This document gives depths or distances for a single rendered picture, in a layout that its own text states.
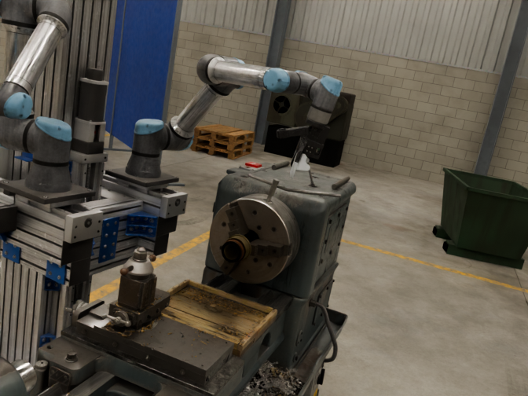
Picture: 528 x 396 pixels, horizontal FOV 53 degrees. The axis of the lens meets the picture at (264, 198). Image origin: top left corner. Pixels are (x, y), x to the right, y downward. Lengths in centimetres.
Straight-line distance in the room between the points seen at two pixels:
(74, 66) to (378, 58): 1012
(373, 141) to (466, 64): 241
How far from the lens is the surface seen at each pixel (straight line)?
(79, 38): 216
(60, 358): 146
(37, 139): 190
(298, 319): 212
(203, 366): 135
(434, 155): 1181
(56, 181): 191
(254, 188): 205
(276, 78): 172
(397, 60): 1184
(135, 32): 809
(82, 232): 186
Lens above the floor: 169
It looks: 14 degrees down
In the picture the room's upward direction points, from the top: 11 degrees clockwise
